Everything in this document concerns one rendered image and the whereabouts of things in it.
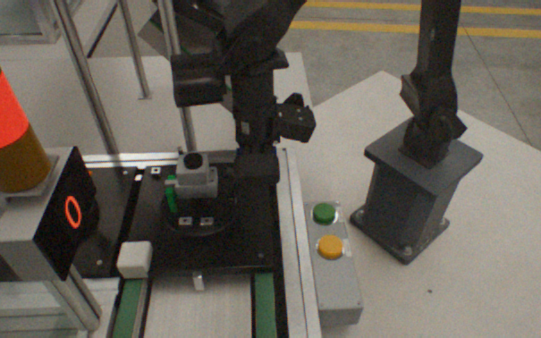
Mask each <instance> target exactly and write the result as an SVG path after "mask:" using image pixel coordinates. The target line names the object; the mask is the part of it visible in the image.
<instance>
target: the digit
mask: <svg viewBox="0 0 541 338"><path fill-rule="evenodd" d="M54 211H55V213H56V215H57V216H58V218H59V220H60V222H61V223H62V225H63V227H64V229H65V231H67V233H68V235H69V236H70V238H71V240H72V242H73V244H74V246H75V247H76V244H77V241H78V239H79V236H80V232H81V229H82V226H83V224H84V221H85V218H86V216H87V213H88V210H87V208H86V206H85V204H84V202H83V200H82V198H81V196H80V193H79V191H78V189H77V187H76V185H75V183H74V181H73V179H72V177H71V175H70V174H69V175H68V178H67V180H66V182H65V185H64V186H63V190H62V192H61V195H60V197H59V199H58V201H57V203H56V206H55V209H54Z"/></svg>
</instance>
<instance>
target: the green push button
mask: <svg viewBox="0 0 541 338"><path fill-rule="evenodd" d="M313 216H314V218H315V219H316V220H317V221H318V222H320V223H331V222H332V221H333V220H334V219H335V216H336V210H335V208H334V207H333V206H332V205H330V204H327V203H319V204H317V205H315V206H314V208H313Z"/></svg>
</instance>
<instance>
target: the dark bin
mask: <svg viewBox="0 0 541 338"><path fill-rule="evenodd" d="M205 1H206V0H195V1H194V3H193V4H191V3H190V2H189V1H188V0H172V3H173V11H174V12H176V13H178V14H181V15H183V16H185V17H187V18H189V19H191V20H193V21H196V22H198V23H200V24H202V25H204V26H206V27H208V28H210V29H212V30H214V31H216V32H218V31H219V30H220V28H221V27H222V25H223V24H224V16H223V15H221V14H220V13H217V12H216V11H214V10H213V9H211V8H209V7H208V6H206V5H205Z"/></svg>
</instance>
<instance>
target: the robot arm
mask: <svg viewBox="0 0 541 338"><path fill-rule="evenodd" d="M307 1H308V0H232V1H231V2H230V3H229V4H228V5H227V6H226V7H225V9H224V24H223V25H222V27H221V28H220V30H219V31H218V32H217V34H216V36H215V38H214V39H213V41H212V49H213V53H205V54H196V55H171V56H170V65H171V70H172V77H173V79H172V81H173V100H174V102H175V105H176V107H177V108H182V107H189V106H204V105H213V104H220V102H223V95H224V94H227V92H226V84H225V76H226V75H230V81H231V89H232V118H233V119H234V123H235V142H236V143H237V144H239V146H240V147H239V148H236V157H235V158H234V160H233V180H234V183H235V184H236V186H249V185H250V184H268V183H278V182H279V180H280V171H279V161H278V157H277V156H276V147H275V146H273V144H274V145H277V144H279V143H280V136H281V137H284V138H286V139H294V141H299V142H300V143H303V144H307V143H309V139H310V137H311V135H312V133H313V131H314V130H315V128H316V126H317V124H316V121H315V117H314V114H313V112H312V110H310V109H309V106H306V107H305V106H304V100H303V96H302V94H301V93H298V92H293V93H292V95H291V96H289V97H288V98H287V99H286V100H284V102H283V103H282V104H278V103H276V100H278V97H276V96H275V95H274V70H280V69H288V68H289V67H290V65H289V62H288V60H287V57H286V54H285V52H284V51H281V50H280V49H278V48H277V47H276V45H277V43H278V42H279V41H280V39H281V38H283V37H284V35H285V34H286V33H287V31H288V29H289V28H290V26H291V24H292V21H293V19H294V17H295V15H296V13H297V12H298V11H299V10H300V8H301V7H302V6H303V5H304V4H305V3H306V2H307ZM460 10H461V0H421V8H420V19H419V32H418V52H417V63H416V66H415V68H414V69H413V70H412V71H411V73H410V74H403V75H402V76H401V80H402V90H401V92H400V94H399V96H400V97H401V98H402V100H403V102H404V103H405V105H406V106H407V107H408V108H409V109H410V111H411V113H412V114H413V116H414V117H412V119H411V121H410V122H409V123H408V124H407V127H406V131H405V133H404V136H403V141H402V142H403V143H404V144H403V145H401V146H400V147H399V148H398V151H399V152H401V153H403V154H404V155H405V156H407V157H409V158H410V159H412V160H414V161H415V162H417V163H418V164H420V165H422V166H424V167H425V168H426V169H431V168H433V167H434V166H436V165H437V164H438V163H440V162H441V161H442V160H443V159H445V158H446V157H447V156H449V155H450V154H451V150H450V149H448V148H449V147H450V144H451V142H452V140H454V139H460V138H461V135H462V134H463V133H464V132H465V131H466V130H467V129H468V127H467V126H466V125H465V124H464V122H463V121H462V120H461V118H460V117H459V116H458V115H457V113H458V109H459V106H458V92H457V89H456V86H455V83H454V78H453V76H452V63H453V57H454V51H455V45H456V39H457V38H456V34H457V28H458V22H459V16H460Z"/></svg>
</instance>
